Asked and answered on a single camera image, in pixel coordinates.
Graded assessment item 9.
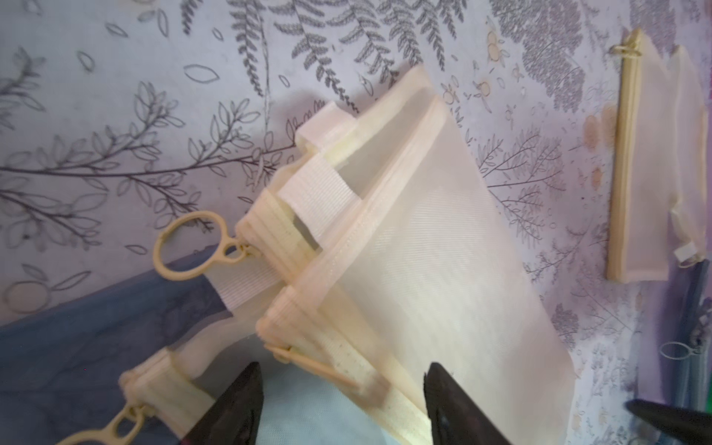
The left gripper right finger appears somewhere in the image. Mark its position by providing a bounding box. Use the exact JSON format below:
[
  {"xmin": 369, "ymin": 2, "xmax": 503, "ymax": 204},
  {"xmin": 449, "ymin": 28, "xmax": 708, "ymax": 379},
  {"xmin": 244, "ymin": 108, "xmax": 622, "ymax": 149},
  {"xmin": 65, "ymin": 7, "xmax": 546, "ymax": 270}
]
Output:
[{"xmin": 424, "ymin": 363, "xmax": 510, "ymax": 445}]

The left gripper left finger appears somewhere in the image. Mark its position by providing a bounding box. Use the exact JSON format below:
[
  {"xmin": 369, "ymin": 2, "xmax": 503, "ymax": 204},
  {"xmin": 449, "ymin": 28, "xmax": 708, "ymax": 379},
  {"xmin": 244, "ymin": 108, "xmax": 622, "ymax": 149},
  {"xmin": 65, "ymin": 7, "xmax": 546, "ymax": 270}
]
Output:
[{"xmin": 180, "ymin": 362, "xmax": 264, "ymax": 445}]

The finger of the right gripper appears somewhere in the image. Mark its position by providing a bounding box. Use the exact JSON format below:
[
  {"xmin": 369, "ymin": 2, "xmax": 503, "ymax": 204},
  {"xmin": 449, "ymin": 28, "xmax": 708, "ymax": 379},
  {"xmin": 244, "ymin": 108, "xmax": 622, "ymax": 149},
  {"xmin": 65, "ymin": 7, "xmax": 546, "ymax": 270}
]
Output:
[{"xmin": 625, "ymin": 399, "xmax": 711, "ymax": 444}]

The grey pouch near right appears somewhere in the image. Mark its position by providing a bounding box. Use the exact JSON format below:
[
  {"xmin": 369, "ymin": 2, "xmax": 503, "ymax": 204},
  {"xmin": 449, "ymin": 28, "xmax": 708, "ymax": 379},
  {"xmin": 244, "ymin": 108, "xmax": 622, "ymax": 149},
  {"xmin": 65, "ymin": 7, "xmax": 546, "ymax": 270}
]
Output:
[{"xmin": 659, "ymin": 260, "xmax": 711, "ymax": 412}]

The blue grey pouch left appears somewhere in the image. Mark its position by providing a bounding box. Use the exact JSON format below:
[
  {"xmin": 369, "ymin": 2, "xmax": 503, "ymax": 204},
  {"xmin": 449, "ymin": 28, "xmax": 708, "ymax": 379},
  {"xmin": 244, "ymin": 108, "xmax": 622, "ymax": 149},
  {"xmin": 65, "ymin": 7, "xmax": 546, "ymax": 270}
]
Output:
[{"xmin": 1, "ymin": 272, "xmax": 227, "ymax": 444}]

